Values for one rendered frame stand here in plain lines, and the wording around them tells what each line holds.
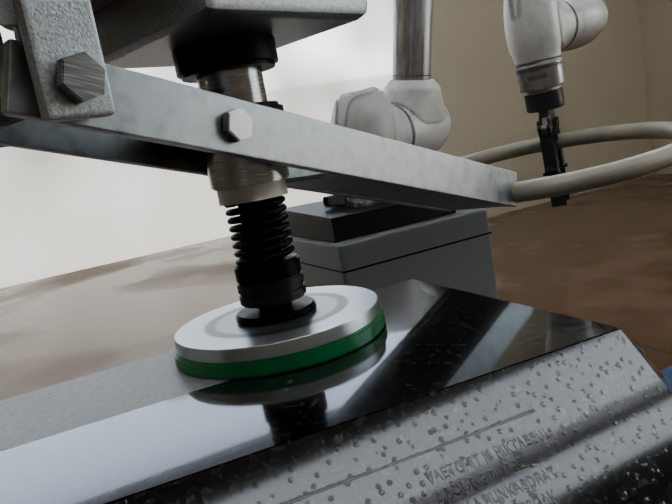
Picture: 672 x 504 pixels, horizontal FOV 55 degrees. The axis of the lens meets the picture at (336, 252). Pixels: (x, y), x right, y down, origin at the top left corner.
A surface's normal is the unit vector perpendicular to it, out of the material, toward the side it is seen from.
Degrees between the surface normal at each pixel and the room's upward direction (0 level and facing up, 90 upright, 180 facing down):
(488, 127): 90
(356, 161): 90
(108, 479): 0
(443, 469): 45
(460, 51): 90
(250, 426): 0
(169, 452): 0
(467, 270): 90
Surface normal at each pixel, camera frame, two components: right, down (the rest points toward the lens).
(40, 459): -0.18, -0.97
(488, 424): 0.13, -0.62
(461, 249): 0.43, 0.07
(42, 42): 0.73, -0.01
